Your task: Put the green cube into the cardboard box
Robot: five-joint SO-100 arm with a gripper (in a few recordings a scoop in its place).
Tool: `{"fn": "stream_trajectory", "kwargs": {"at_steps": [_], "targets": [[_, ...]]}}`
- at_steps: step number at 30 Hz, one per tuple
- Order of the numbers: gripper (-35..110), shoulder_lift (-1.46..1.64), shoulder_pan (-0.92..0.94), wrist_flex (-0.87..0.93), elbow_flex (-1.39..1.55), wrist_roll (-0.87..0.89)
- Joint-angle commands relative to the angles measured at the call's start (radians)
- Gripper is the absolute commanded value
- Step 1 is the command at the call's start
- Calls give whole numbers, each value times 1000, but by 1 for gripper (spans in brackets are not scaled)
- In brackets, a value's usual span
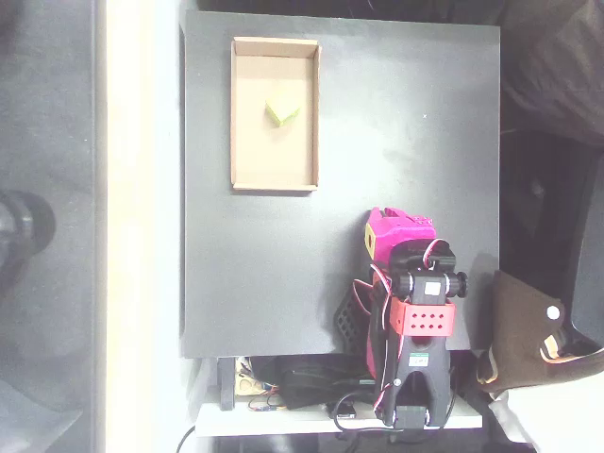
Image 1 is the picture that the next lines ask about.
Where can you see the magenta gripper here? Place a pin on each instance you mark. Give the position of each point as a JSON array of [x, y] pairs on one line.
[[395, 229]]

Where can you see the yellow-green cube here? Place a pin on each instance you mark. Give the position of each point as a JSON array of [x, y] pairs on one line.
[[282, 112]]

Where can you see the black perforated arm base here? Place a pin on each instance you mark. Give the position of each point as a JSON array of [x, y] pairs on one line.
[[349, 325]]

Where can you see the shallow cardboard box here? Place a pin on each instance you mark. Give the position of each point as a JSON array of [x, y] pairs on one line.
[[273, 160]]

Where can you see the black pouch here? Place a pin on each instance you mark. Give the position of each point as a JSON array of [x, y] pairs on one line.
[[321, 380]]

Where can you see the brown bag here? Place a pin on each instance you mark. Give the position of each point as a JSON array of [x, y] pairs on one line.
[[514, 340]]

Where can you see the black chair part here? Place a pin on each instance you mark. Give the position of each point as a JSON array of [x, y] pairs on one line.
[[590, 283]]

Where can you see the dark grey fabric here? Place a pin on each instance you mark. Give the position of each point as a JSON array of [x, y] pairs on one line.
[[552, 71]]

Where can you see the black table clamp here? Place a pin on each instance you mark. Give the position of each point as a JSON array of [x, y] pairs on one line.
[[226, 384]]

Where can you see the white shelf board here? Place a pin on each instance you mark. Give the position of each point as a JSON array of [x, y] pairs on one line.
[[264, 422]]

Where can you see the white cloth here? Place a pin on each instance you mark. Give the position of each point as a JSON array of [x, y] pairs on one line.
[[557, 415]]

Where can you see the yellow square camera mount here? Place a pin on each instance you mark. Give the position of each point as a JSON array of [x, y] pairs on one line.
[[368, 246]]

